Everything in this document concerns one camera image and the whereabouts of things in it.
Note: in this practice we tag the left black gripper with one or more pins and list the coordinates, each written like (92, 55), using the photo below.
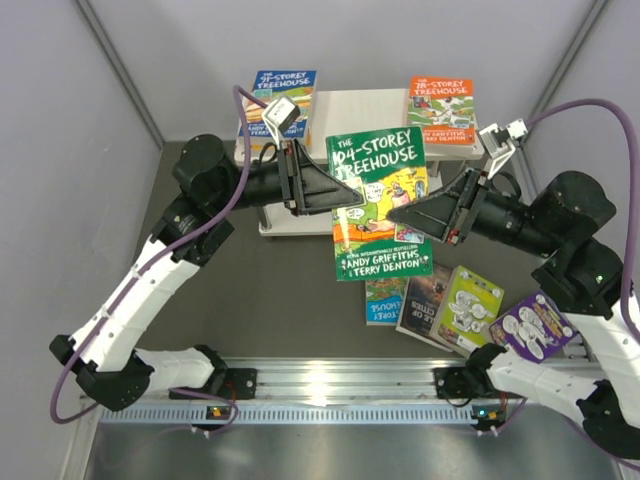
(306, 187)

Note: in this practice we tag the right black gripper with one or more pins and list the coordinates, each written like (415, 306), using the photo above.
(446, 212)

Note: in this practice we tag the green 104-storey treehouse book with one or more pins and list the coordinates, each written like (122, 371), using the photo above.
(387, 167)

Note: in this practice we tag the blue 91-storey treehouse book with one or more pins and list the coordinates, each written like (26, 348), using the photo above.
(269, 85)

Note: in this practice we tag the orange 78-storey treehouse book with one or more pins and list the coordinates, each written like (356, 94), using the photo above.
(443, 108)

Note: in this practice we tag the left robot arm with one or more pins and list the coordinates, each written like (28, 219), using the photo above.
(103, 354)

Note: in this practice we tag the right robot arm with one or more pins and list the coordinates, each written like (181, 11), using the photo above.
(583, 278)

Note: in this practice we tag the dark tale of cities book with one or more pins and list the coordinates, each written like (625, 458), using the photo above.
(421, 302)

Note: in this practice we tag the light blue storey treehouse book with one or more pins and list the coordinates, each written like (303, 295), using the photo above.
(384, 299)

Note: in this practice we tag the lime green cartoon book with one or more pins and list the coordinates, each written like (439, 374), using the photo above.
(469, 305)

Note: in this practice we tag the purple cartoon book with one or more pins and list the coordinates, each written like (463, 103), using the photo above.
(534, 328)

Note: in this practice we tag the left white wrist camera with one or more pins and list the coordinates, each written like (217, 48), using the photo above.
(279, 115)

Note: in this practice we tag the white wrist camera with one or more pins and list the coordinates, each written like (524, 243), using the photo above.
(279, 115)
(500, 144)

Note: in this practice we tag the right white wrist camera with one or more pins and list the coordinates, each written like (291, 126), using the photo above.
(500, 144)

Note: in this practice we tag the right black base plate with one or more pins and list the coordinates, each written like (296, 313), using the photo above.
(456, 385)

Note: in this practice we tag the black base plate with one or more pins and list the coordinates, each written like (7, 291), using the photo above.
(231, 384)
(456, 385)

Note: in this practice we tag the aluminium mounting rail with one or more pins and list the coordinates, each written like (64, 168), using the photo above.
(311, 382)

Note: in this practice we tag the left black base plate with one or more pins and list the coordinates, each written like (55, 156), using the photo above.
(231, 384)

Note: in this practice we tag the slotted grey cable duct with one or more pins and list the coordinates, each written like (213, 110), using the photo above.
(206, 414)

